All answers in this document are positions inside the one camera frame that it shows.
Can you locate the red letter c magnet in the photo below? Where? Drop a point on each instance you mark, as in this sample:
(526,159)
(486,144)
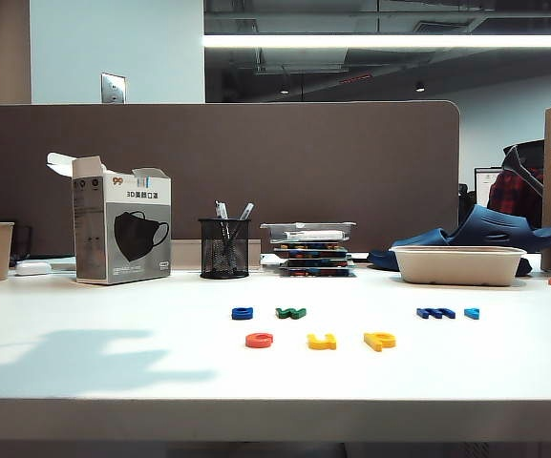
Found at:
(259,340)

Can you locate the yellow letter u magnet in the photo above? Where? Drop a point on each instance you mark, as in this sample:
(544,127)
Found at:
(322,343)

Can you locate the yellow letter p magnet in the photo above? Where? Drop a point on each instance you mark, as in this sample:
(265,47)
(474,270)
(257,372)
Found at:
(376,340)

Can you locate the letter magnet pack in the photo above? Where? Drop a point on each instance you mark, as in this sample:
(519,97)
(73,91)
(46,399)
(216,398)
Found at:
(313,273)
(313,262)
(311,248)

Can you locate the green letter w magnet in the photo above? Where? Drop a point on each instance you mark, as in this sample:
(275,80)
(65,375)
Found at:
(290,313)

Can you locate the blue letter g magnet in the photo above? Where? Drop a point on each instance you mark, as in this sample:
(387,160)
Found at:
(242,313)

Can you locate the dark blue letter m magnet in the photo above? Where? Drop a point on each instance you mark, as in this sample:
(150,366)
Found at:
(435,313)

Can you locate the light blue letter r magnet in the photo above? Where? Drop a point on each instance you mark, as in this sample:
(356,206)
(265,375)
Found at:
(471,313)

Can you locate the small white flat packet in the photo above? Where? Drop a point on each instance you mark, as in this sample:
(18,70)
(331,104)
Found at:
(268,259)

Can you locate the clear plastic blister tray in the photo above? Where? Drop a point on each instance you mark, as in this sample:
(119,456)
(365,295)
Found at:
(306,233)

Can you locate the black and white pen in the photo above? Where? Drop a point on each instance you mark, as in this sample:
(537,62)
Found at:
(246,211)
(220,210)

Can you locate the black mesh pen holder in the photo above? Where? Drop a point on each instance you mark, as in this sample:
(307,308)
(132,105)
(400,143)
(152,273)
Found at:
(224,253)

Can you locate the brown desk partition panel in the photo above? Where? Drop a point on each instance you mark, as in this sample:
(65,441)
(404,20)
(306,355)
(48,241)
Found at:
(256,157)

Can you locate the navy blue foam slipper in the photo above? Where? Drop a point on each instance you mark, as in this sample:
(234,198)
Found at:
(411,241)
(497,226)

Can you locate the grey face mask box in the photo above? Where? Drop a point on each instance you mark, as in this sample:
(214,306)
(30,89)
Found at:
(120,238)

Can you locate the red ceiling sign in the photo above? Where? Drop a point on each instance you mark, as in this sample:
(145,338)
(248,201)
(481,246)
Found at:
(355,78)

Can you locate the beige pulp food tray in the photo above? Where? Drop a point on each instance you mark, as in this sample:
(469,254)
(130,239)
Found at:
(459,267)

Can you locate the computer monitor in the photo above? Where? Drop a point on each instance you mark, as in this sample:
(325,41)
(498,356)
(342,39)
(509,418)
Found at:
(482,183)

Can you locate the white ceiling light strip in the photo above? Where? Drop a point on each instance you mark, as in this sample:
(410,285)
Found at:
(389,41)

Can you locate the red plaid jacket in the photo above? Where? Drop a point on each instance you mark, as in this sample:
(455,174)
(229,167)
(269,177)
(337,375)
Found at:
(510,195)

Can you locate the white earbuds case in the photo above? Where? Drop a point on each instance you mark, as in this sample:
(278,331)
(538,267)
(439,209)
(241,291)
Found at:
(32,268)

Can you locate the black office chair back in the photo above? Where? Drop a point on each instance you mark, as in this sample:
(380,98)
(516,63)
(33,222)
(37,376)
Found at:
(524,155)

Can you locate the metal wall switch plate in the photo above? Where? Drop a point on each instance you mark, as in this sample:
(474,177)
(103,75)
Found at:
(112,88)

